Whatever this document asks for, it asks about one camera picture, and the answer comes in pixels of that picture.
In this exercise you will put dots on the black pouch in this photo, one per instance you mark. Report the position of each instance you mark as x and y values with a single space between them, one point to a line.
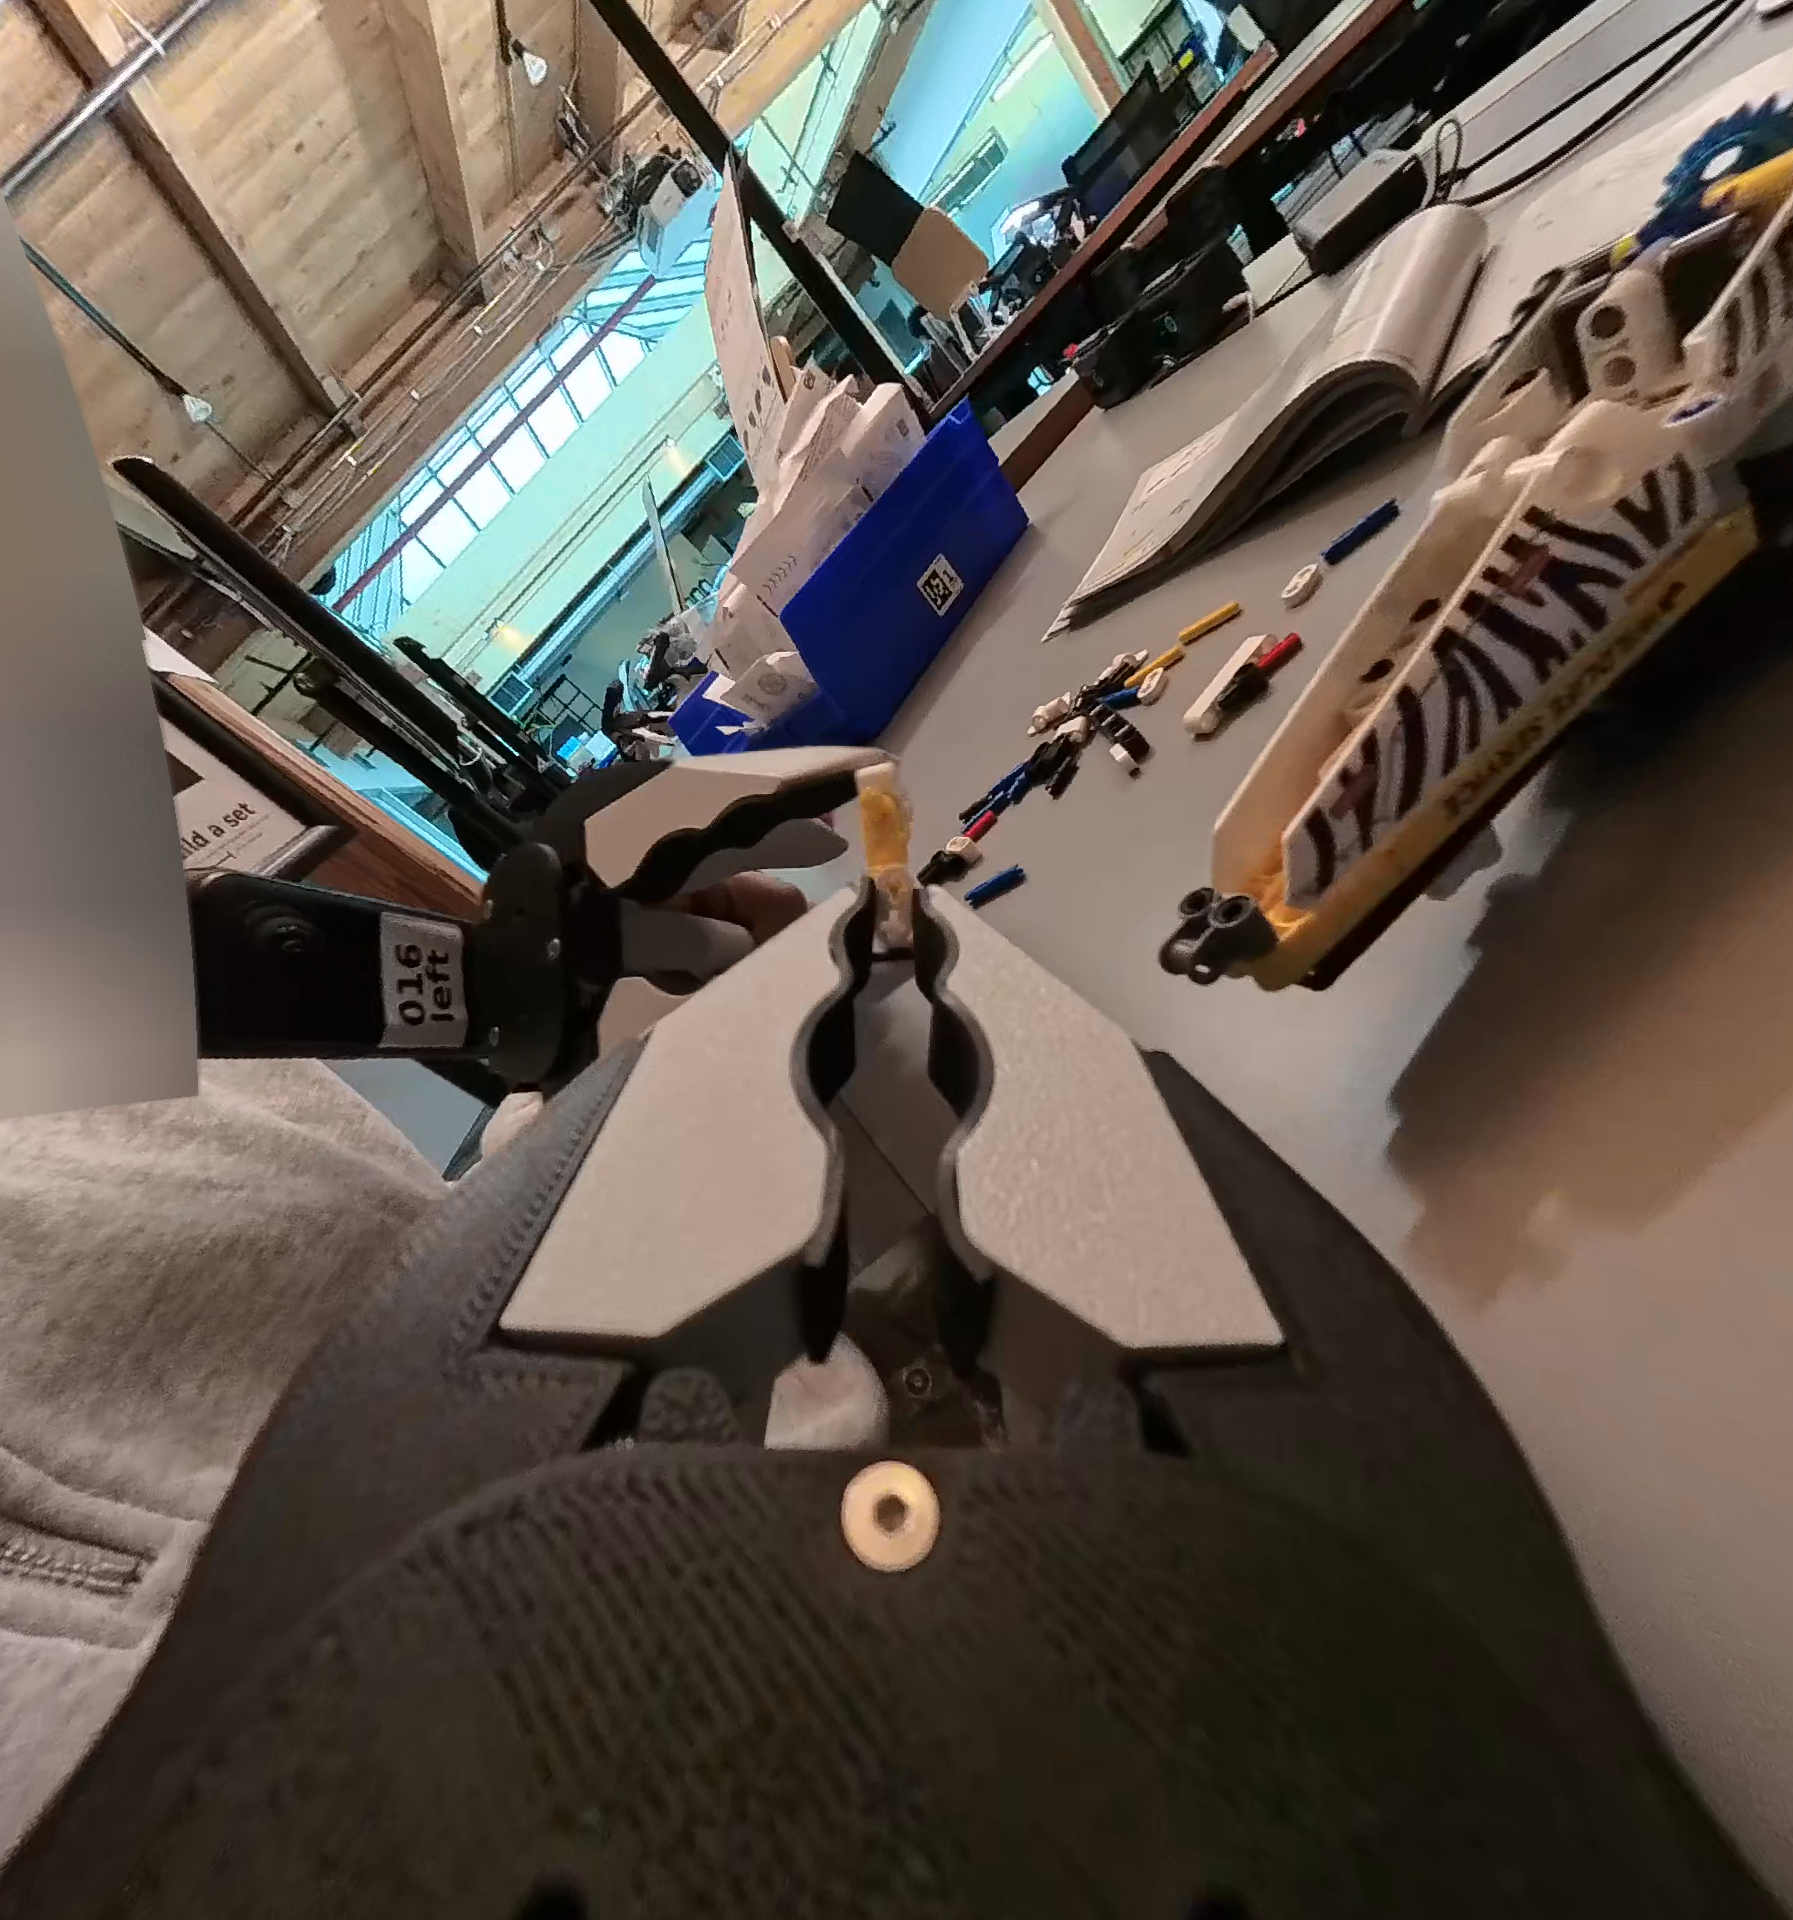
1167 323

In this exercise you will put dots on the stack of white boxes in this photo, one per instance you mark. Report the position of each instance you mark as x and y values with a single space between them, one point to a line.
821 466

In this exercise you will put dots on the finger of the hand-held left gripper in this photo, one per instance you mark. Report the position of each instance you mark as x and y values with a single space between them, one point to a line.
664 946
716 795

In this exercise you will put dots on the black metal frame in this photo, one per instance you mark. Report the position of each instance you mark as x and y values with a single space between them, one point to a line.
341 645

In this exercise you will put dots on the lego instruction booklet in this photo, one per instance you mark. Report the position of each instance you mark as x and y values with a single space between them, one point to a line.
1288 435

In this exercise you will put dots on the black sign pole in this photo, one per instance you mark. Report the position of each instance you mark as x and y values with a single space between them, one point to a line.
775 226

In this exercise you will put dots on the white printed sign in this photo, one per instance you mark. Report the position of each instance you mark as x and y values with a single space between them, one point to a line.
235 834

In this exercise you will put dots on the person's grey sweater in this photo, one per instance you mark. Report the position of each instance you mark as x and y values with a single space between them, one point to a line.
117 1275

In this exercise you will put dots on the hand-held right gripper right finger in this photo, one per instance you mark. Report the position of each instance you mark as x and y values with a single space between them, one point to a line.
1107 1199

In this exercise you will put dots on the yellow lego connector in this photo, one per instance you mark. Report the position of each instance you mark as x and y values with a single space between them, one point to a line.
883 826

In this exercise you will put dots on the white paper sign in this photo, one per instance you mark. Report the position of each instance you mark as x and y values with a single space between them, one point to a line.
739 332

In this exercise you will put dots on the zebra striped lego model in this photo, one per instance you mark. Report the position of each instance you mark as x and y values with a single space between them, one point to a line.
1511 631

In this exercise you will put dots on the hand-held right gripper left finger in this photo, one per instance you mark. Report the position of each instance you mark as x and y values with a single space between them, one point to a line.
672 1185

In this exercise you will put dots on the pile of small lego pieces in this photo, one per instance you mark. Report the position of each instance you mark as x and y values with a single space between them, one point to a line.
1241 683

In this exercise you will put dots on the blue plastic bin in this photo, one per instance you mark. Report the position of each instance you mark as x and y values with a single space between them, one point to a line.
897 584

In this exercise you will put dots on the black power adapter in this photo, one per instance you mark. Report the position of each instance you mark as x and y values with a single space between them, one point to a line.
1361 210

